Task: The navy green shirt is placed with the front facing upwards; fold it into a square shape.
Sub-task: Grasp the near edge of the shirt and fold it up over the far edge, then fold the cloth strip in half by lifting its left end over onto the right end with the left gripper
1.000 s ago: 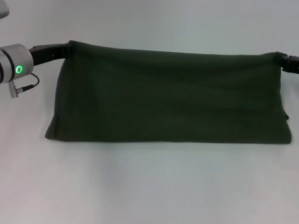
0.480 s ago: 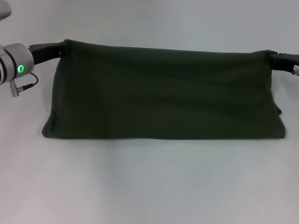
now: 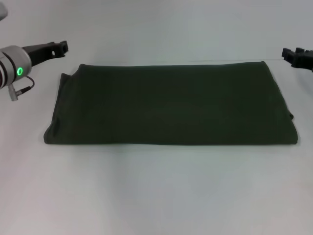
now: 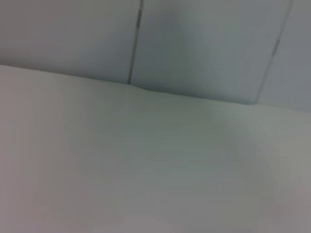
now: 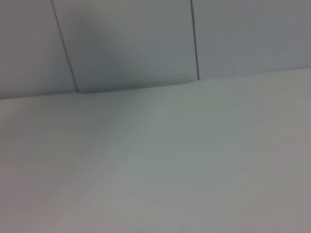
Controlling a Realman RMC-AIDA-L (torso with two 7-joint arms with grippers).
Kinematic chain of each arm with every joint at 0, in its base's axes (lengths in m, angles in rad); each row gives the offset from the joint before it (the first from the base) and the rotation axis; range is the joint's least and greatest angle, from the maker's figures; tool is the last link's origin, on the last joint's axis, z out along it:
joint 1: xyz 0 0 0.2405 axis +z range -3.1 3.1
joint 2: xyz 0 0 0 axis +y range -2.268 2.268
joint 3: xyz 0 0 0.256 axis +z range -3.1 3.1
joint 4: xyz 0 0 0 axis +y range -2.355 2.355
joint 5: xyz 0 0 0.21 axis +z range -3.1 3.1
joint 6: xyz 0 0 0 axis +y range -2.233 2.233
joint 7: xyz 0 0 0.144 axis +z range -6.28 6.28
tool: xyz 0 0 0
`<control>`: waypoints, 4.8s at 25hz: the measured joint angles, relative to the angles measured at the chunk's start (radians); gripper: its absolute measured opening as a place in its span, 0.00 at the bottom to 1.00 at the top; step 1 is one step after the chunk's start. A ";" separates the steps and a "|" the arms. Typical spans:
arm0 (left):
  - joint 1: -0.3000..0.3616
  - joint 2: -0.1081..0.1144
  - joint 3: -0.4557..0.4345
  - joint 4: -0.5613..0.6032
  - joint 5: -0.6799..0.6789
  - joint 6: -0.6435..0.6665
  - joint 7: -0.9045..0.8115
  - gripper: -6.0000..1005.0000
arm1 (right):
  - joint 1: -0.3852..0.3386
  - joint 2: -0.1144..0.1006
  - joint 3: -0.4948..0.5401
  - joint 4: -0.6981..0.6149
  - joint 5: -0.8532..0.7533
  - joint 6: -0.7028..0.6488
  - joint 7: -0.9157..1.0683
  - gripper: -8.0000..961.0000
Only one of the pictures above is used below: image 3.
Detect dark green printed t-shirt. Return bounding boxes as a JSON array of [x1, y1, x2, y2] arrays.
[[43, 60, 298, 147]]

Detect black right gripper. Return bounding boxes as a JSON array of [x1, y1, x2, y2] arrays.
[[281, 47, 313, 73]]

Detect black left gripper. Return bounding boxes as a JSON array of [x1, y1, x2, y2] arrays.
[[21, 40, 71, 67]]

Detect left gripper cable with connectors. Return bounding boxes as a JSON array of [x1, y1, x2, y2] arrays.
[[8, 75, 35, 101]]

